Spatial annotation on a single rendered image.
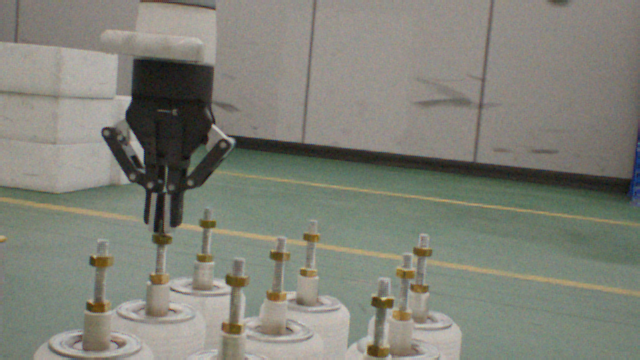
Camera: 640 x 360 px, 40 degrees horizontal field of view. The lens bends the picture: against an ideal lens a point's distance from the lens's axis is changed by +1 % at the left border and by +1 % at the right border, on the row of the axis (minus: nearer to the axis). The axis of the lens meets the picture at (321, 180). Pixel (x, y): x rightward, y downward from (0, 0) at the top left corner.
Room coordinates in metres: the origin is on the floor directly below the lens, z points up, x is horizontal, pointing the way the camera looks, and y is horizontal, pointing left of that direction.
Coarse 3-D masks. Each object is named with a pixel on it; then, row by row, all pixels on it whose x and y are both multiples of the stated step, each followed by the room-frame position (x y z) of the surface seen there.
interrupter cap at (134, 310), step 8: (120, 304) 0.82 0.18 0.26; (128, 304) 0.83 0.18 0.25; (136, 304) 0.83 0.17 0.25; (144, 304) 0.84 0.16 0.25; (176, 304) 0.85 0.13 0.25; (184, 304) 0.85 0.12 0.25; (120, 312) 0.80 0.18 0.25; (128, 312) 0.80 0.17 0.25; (136, 312) 0.81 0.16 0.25; (144, 312) 0.82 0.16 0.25; (176, 312) 0.82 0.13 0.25; (184, 312) 0.82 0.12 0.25; (192, 312) 0.82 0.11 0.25; (136, 320) 0.78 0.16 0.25; (144, 320) 0.78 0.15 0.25; (152, 320) 0.78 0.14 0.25; (160, 320) 0.78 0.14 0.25; (168, 320) 0.79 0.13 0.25; (176, 320) 0.79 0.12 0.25; (184, 320) 0.80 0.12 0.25
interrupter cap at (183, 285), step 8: (176, 280) 0.95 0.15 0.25; (184, 280) 0.95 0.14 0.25; (216, 280) 0.96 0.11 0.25; (224, 280) 0.96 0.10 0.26; (176, 288) 0.91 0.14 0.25; (184, 288) 0.91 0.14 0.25; (216, 288) 0.94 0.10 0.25; (224, 288) 0.93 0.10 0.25; (200, 296) 0.90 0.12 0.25; (208, 296) 0.90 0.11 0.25; (216, 296) 0.90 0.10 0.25
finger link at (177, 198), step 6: (180, 186) 0.81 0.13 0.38; (186, 186) 0.81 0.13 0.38; (168, 192) 0.81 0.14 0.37; (180, 192) 0.81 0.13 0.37; (174, 198) 0.81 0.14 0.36; (180, 198) 0.81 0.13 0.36; (174, 204) 0.81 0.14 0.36; (180, 204) 0.81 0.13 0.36; (174, 210) 0.81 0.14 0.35; (180, 210) 0.82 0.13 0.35; (174, 216) 0.81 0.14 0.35; (180, 216) 0.82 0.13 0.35; (174, 222) 0.81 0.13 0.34; (180, 222) 0.82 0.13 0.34
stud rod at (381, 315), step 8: (384, 280) 0.65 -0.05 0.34; (384, 288) 0.65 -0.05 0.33; (384, 296) 0.65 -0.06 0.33; (376, 312) 0.65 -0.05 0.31; (384, 312) 0.65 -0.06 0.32; (376, 320) 0.65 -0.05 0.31; (384, 320) 0.65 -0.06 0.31; (376, 328) 0.65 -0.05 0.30; (384, 328) 0.65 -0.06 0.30; (376, 336) 0.65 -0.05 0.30; (384, 336) 0.65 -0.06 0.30; (376, 344) 0.65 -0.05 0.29; (384, 344) 0.65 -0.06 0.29
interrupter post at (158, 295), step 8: (152, 288) 0.81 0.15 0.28; (160, 288) 0.81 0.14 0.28; (168, 288) 0.82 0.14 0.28; (152, 296) 0.81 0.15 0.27; (160, 296) 0.81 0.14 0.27; (168, 296) 0.82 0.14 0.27; (152, 304) 0.81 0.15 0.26; (160, 304) 0.81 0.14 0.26; (168, 304) 0.82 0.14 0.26; (152, 312) 0.81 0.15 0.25; (160, 312) 0.81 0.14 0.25; (168, 312) 0.82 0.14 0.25
